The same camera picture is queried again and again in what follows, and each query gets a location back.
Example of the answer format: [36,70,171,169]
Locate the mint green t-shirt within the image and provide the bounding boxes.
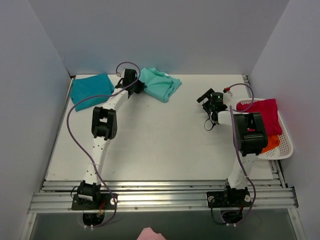
[139,68,182,103]

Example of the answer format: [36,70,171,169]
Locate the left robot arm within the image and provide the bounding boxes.
[77,68,144,210]

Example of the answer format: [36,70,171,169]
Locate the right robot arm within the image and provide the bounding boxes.
[196,88,268,207]

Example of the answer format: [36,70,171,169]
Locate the folded teal t-shirt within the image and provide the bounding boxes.
[69,74,115,112]

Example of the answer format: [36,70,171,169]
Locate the magenta t-shirt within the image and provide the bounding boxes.
[245,98,282,136]

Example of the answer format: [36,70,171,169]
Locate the orange t-shirt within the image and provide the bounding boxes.
[261,135,281,154]

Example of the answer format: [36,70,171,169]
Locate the white perforated plastic basket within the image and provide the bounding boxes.
[235,98,294,161]

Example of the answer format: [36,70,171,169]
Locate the pink cloth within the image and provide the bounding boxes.
[137,227,166,240]

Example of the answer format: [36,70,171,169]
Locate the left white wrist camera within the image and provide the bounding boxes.
[116,69,125,78]

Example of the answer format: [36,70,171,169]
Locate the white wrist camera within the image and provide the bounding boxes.
[223,87,233,104]
[116,69,125,78]

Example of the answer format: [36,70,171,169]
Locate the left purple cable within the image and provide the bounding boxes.
[66,61,141,228]

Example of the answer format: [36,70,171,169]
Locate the purple cable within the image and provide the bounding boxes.
[66,61,141,228]
[223,82,256,225]

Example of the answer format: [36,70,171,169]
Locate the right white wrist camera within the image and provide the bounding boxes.
[223,87,233,104]

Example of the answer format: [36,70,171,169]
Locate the black thin cable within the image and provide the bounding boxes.
[203,109,217,132]

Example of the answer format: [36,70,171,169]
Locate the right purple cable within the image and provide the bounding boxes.
[223,82,256,225]

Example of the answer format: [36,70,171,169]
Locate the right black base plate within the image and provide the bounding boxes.
[206,190,252,208]

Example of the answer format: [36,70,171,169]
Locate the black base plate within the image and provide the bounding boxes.
[71,193,115,211]
[206,190,252,208]

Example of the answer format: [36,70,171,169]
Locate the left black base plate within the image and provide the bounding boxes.
[71,193,115,211]

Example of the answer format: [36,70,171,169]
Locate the aluminium rail frame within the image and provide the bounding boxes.
[27,75,300,214]

